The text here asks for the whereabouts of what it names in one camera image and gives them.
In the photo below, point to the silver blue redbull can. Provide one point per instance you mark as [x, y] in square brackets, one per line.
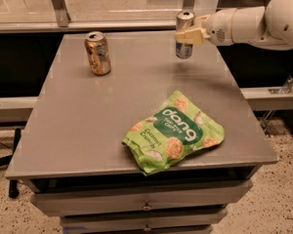
[185, 20]

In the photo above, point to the left metal railing post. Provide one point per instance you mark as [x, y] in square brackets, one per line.
[61, 12]

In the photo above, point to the metal bracket right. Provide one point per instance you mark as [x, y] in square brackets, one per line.
[285, 88]

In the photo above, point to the gold dented soda can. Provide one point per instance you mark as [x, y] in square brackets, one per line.
[97, 51]

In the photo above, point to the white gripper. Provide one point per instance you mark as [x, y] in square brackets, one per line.
[219, 27]

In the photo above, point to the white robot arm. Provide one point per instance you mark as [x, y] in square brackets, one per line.
[268, 27]

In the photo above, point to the lower grey drawer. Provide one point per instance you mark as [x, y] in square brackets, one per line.
[146, 221]

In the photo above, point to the grey drawer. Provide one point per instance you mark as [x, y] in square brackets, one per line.
[146, 221]
[145, 198]

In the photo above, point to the grey drawer cabinet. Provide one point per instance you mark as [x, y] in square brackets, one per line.
[73, 138]

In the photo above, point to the green dang chips bag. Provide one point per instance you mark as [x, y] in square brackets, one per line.
[176, 130]

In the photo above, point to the upper grey drawer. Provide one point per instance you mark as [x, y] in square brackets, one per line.
[145, 198]

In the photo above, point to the horizontal metal rail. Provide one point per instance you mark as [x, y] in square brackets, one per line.
[43, 27]

